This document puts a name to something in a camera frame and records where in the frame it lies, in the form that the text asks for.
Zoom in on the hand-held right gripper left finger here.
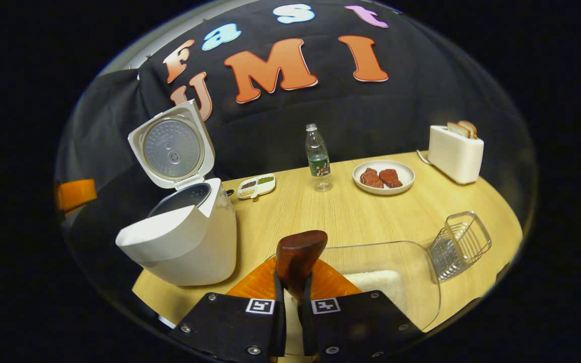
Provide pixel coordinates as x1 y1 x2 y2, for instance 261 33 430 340
169 257 287 363

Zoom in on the wire metal chopstick holder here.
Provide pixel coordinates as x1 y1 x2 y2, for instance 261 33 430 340
429 211 493 281

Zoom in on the white round plate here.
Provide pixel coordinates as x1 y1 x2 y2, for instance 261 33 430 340
353 160 416 196

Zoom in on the brown wooden spoon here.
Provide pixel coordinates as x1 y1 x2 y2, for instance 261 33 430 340
275 230 328 303

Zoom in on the red meat piece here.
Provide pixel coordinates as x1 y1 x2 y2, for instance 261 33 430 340
360 168 384 189
379 169 403 188

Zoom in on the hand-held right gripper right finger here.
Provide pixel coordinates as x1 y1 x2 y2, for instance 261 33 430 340
298 257 422 363

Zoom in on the clear plastic rice container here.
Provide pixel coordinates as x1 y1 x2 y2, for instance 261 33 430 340
265 241 441 358

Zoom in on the white rice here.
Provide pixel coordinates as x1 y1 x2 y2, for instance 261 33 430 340
343 270 407 316

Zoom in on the white divided grain dish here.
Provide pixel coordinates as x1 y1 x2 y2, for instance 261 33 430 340
237 173 276 200

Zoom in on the white rice cooker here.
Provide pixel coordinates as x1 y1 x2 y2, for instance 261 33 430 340
115 99 237 287

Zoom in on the clear plastic water bottle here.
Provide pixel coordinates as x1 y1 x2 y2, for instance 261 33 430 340
305 124 333 192

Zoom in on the white toaster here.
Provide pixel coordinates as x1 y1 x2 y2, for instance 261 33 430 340
428 125 485 185

